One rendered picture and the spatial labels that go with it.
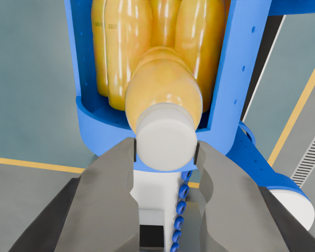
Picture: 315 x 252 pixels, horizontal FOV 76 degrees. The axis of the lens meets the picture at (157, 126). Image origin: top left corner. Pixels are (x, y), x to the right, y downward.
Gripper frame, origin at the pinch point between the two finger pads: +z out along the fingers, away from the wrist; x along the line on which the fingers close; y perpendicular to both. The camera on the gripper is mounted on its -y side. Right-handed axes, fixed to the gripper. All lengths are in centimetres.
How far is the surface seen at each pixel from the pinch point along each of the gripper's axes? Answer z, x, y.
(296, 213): 30, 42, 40
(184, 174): 35.4, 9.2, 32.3
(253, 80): 118, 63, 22
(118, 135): 10.9, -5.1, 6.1
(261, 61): 118, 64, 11
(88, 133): 14.1, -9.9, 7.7
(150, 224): 35, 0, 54
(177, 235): 36, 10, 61
